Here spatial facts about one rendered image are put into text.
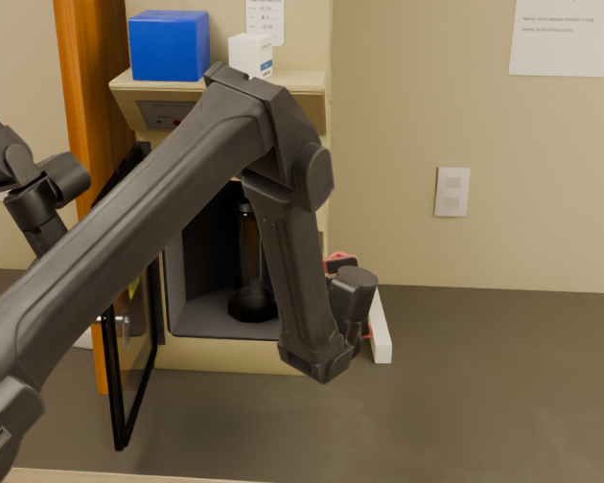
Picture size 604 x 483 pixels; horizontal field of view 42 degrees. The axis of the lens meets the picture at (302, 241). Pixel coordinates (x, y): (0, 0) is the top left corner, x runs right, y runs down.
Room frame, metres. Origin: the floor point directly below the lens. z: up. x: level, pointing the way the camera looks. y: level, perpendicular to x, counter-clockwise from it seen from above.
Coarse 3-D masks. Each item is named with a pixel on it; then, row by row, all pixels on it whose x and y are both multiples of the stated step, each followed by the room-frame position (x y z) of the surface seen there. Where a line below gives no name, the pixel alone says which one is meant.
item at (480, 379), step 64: (448, 320) 1.48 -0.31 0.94; (512, 320) 1.48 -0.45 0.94; (576, 320) 1.48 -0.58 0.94; (64, 384) 1.23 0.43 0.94; (192, 384) 1.23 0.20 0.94; (256, 384) 1.23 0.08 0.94; (320, 384) 1.23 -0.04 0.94; (384, 384) 1.24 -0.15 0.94; (448, 384) 1.24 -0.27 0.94; (512, 384) 1.24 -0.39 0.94; (576, 384) 1.24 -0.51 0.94; (64, 448) 1.05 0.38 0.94; (128, 448) 1.05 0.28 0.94; (192, 448) 1.05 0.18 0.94; (256, 448) 1.05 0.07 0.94; (320, 448) 1.05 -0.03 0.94; (384, 448) 1.05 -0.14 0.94; (448, 448) 1.05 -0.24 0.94; (512, 448) 1.05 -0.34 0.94; (576, 448) 1.05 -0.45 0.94
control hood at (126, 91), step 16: (112, 80) 1.17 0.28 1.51; (128, 80) 1.18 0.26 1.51; (144, 80) 1.18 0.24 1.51; (272, 80) 1.18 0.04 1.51; (288, 80) 1.18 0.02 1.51; (304, 80) 1.18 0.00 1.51; (320, 80) 1.18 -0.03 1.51; (128, 96) 1.18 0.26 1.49; (144, 96) 1.18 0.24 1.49; (160, 96) 1.18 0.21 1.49; (176, 96) 1.17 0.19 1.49; (192, 96) 1.17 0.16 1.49; (304, 96) 1.15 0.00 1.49; (320, 96) 1.15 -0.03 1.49; (128, 112) 1.22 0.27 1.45; (320, 112) 1.18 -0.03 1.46; (144, 128) 1.25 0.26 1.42; (320, 128) 1.22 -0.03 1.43
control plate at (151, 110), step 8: (144, 104) 1.20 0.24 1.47; (152, 104) 1.19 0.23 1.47; (160, 104) 1.19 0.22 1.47; (168, 104) 1.19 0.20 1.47; (176, 104) 1.19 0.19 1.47; (184, 104) 1.19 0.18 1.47; (192, 104) 1.19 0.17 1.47; (144, 112) 1.21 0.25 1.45; (152, 112) 1.21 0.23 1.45; (160, 112) 1.21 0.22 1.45; (168, 112) 1.21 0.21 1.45; (176, 112) 1.21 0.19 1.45; (184, 112) 1.20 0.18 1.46; (152, 120) 1.23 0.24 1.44; (160, 120) 1.23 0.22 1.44; (168, 120) 1.22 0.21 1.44; (152, 128) 1.25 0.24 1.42; (160, 128) 1.25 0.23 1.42; (168, 128) 1.24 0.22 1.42
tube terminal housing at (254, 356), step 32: (128, 0) 1.28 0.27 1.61; (160, 0) 1.28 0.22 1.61; (192, 0) 1.28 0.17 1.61; (224, 0) 1.27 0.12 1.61; (288, 0) 1.26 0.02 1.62; (320, 0) 1.26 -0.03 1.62; (224, 32) 1.27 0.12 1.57; (288, 32) 1.26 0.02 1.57; (320, 32) 1.26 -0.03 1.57; (288, 64) 1.26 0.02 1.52; (320, 64) 1.26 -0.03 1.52; (320, 224) 1.26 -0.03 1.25; (160, 256) 1.28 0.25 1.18; (160, 352) 1.28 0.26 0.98; (192, 352) 1.28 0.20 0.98; (224, 352) 1.27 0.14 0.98; (256, 352) 1.27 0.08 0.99
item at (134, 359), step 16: (112, 176) 1.09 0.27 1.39; (144, 272) 1.22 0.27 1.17; (128, 288) 1.10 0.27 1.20; (144, 288) 1.21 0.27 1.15; (128, 304) 1.09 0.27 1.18; (144, 304) 1.20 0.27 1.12; (144, 320) 1.19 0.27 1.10; (144, 336) 1.18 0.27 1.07; (128, 352) 1.07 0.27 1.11; (144, 352) 1.17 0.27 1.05; (128, 368) 1.06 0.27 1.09; (144, 368) 1.16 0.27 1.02; (112, 384) 0.96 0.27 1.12; (128, 384) 1.05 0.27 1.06; (112, 400) 0.96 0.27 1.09; (128, 400) 1.04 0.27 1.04; (112, 416) 0.96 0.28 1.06; (128, 416) 1.03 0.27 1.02
